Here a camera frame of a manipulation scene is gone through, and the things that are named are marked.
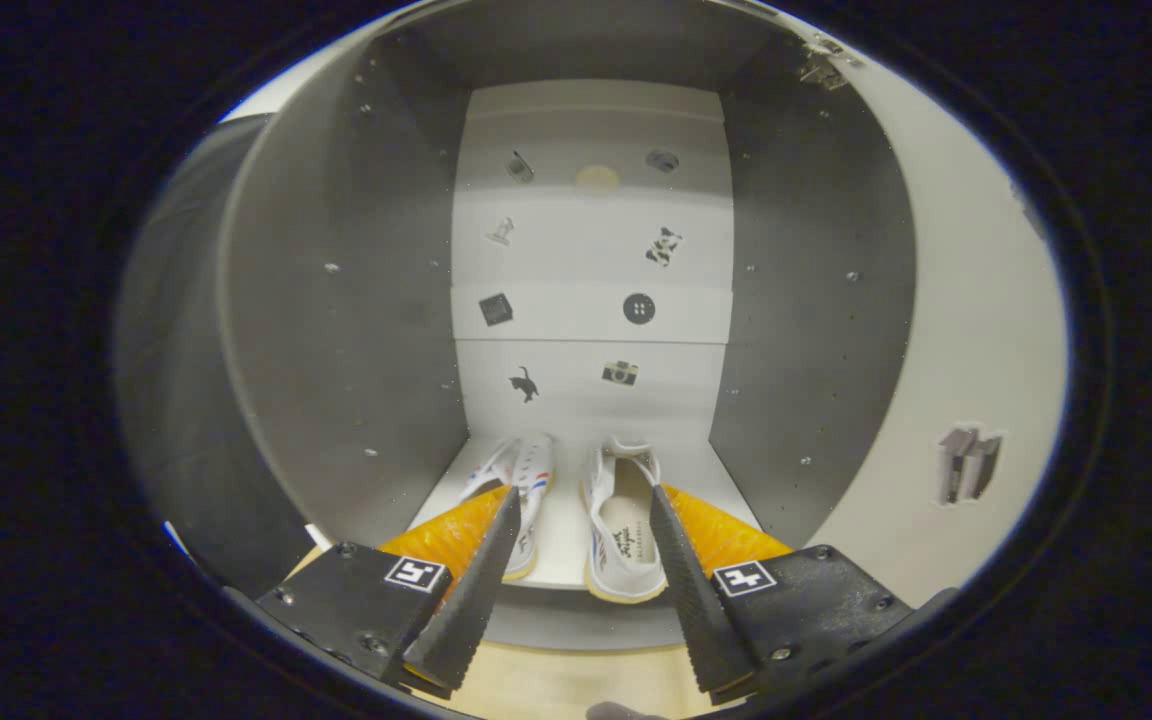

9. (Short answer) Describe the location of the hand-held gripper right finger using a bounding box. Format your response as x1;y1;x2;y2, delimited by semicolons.
648;483;937;701

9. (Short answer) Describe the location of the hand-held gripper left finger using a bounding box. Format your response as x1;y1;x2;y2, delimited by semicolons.
256;485;523;699

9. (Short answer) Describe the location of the metal door hinge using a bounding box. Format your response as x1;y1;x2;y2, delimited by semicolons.
798;35;862;91

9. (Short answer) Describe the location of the grey shoe cabinet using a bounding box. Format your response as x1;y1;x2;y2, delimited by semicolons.
216;0;922;651

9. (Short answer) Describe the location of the white shoe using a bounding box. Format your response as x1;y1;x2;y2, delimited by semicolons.
581;435;672;605
456;432;557;583

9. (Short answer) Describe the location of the black backdrop cloth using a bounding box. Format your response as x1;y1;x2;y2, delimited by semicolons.
114;112;322;601

